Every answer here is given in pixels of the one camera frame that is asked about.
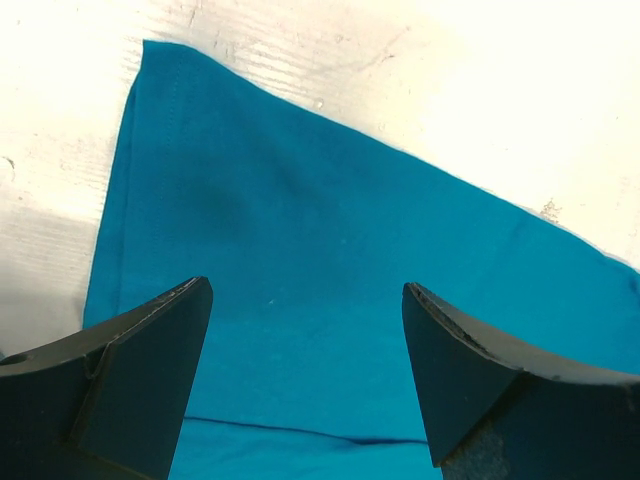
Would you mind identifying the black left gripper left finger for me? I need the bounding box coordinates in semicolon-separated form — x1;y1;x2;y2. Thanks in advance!
1;277;213;479

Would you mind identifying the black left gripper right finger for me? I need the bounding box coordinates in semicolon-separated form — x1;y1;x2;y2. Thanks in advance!
402;283;639;480

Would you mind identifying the teal blue t shirt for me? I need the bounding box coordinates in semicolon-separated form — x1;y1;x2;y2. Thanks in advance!
84;40;639;479

